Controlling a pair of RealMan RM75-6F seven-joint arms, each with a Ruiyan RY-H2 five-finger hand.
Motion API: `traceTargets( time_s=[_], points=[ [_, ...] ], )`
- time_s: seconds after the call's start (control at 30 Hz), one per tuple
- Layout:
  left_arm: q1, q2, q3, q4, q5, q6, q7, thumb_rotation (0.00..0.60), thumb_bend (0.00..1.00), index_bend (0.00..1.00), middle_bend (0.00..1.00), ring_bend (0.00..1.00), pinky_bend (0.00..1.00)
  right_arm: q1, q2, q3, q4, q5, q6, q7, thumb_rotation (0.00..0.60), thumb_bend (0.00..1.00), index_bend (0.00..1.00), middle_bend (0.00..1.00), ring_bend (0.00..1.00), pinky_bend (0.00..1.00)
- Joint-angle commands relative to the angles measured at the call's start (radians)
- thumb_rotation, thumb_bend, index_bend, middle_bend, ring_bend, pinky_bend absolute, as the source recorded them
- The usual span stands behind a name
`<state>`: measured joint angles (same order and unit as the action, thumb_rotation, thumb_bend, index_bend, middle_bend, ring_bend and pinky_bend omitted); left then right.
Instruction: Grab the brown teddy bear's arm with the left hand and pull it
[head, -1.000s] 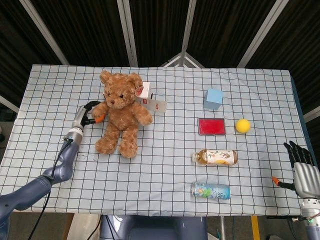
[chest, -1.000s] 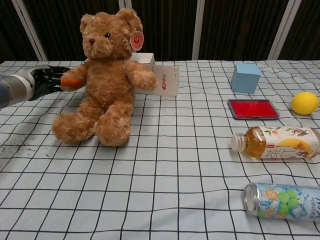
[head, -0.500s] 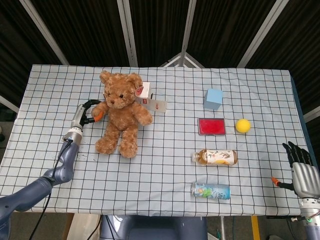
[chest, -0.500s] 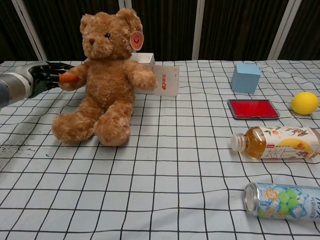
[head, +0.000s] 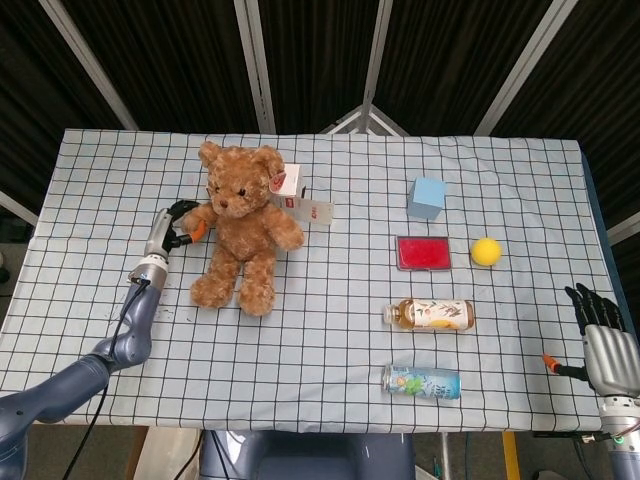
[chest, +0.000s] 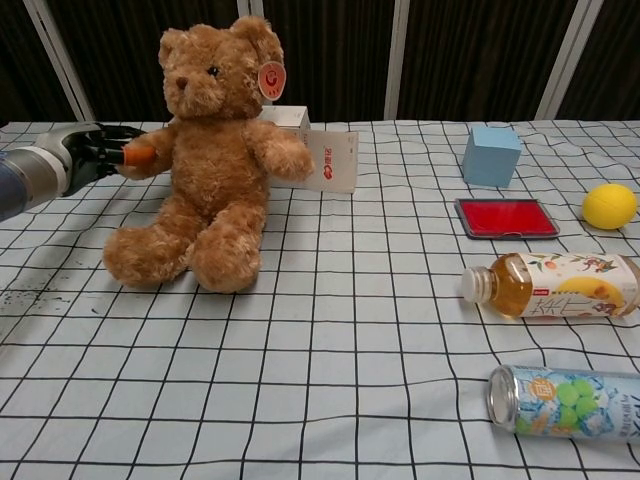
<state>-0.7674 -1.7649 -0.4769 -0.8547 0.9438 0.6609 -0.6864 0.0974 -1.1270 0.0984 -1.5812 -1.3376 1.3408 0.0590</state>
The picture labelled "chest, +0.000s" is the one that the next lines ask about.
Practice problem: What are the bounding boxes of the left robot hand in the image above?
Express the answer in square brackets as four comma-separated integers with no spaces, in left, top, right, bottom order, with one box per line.
[35,121,156,197]

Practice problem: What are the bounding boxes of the brown teddy bear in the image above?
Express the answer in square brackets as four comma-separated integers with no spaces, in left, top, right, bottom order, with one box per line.
[103,14,316,295]

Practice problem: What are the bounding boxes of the round red hang tag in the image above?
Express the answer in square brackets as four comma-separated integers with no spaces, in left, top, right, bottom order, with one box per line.
[257,60,288,100]

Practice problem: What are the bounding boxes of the plain white carton box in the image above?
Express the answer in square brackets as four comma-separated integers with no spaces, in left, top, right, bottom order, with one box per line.
[257,105,310,132]

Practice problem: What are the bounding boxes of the white box with red logo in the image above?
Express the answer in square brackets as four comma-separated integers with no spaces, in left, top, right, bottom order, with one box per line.
[282,128,360,195]

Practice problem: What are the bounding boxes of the light blue cube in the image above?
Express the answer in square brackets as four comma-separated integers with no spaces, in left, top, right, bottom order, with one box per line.
[461,125,524,189]

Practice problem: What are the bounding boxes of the red pad in dark case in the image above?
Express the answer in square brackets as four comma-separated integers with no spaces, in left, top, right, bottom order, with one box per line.
[453,197,559,241]

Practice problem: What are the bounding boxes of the tea bottle with white cap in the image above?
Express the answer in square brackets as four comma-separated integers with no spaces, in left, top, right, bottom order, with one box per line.
[460,252,640,320]

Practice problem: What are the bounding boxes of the yellow ball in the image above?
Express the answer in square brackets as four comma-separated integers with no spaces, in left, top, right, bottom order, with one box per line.
[581,183,639,231]

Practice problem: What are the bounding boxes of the light blue drink can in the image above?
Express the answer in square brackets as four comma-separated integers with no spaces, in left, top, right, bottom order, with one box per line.
[487,364,640,444]

